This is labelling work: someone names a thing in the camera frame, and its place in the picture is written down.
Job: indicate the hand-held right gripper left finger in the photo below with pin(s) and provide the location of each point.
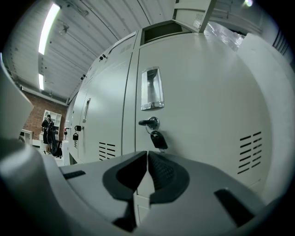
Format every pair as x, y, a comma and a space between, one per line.
92, 184

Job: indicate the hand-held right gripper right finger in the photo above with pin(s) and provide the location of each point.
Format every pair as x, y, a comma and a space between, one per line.
196, 196

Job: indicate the grey metal locker cabinet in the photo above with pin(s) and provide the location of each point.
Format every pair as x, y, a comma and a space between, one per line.
108, 103

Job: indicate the black office chair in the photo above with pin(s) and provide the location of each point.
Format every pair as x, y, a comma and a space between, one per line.
57, 148

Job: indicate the long ceiling strip light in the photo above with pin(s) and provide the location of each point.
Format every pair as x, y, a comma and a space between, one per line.
49, 27
41, 81

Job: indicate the white boxy appliance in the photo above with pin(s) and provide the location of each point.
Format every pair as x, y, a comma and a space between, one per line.
265, 92

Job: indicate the round ceiling detector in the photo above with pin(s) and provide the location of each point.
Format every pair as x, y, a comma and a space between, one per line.
64, 28

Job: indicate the round ceiling spotlight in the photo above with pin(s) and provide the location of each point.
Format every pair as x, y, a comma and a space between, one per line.
248, 2

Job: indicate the white wall shelf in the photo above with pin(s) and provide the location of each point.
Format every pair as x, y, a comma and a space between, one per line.
55, 119

